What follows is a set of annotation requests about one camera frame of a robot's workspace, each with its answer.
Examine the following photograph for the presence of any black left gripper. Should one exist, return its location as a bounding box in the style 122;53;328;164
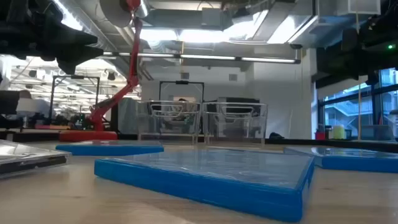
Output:
0;18;104;75

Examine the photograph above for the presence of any blue jewel case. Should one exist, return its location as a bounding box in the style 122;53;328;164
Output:
55;139;165;157
283;146;398;174
94;146;315;223

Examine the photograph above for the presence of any clear black jewel case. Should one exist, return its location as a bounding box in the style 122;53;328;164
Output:
0;139;72;180

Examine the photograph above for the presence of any yellow green container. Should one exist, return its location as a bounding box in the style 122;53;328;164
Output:
332;124;346;140

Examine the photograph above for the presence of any red desk lamp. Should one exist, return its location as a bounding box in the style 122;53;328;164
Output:
58;0;150;143

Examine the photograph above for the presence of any person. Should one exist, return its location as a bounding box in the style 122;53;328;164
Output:
15;90;50;121

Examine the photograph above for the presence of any black monitor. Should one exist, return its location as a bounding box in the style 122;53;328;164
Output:
0;90;20;116

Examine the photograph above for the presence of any clear plastic bin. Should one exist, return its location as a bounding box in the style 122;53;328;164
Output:
136;99;202;144
201;101;269;146

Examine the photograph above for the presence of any long ceiling light bar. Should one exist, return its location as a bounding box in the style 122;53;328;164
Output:
96;51;302;65

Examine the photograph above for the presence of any yellow hanging cord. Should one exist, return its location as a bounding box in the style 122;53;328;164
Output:
356;12;363;141

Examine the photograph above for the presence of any black metal stand frame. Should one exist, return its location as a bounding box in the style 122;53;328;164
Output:
159;80;205;103
49;74;101;125

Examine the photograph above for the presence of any black metal table frame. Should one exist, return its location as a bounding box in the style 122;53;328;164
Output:
267;136;398;154

